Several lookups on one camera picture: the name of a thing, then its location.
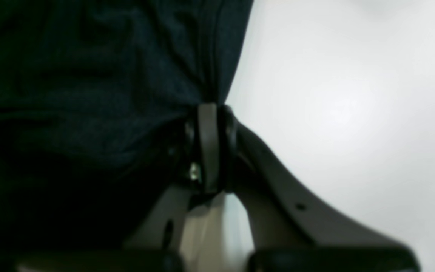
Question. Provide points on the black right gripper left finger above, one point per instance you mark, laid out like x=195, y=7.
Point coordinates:
x=155, y=244

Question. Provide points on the black t-shirt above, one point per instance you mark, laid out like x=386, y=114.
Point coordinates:
x=91, y=92

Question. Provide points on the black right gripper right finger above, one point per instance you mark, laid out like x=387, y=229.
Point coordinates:
x=293, y=230

